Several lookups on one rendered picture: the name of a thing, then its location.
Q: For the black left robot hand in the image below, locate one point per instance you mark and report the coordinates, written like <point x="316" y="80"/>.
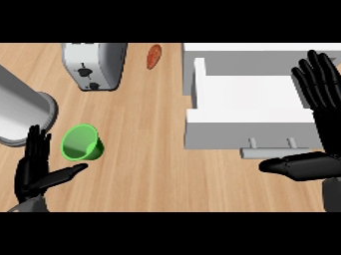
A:
<point x="32" y="166"/>

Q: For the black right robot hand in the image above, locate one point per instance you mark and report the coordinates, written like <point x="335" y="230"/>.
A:
<point x="332" y="132"/>

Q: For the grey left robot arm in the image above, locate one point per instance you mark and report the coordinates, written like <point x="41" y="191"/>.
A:
<point x="29" y="205"/>

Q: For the green cup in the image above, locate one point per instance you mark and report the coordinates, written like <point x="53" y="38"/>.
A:
<point x="81" y="142"/>

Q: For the white open drawer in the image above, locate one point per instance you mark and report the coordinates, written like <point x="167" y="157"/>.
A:
<point x="249" y="113"/>

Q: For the white paper towel roll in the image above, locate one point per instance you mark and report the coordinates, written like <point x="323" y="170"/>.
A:
<point x="11" y="99"/>

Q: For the white cabinet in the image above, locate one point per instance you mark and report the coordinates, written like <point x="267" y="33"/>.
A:
<point x="257" y="58"/>

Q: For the silver toaster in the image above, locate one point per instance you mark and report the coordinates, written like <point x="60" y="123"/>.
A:
<point x="93" y="65"/>

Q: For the orange oval object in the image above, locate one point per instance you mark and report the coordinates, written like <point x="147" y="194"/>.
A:
<point x="153" y="56"/>

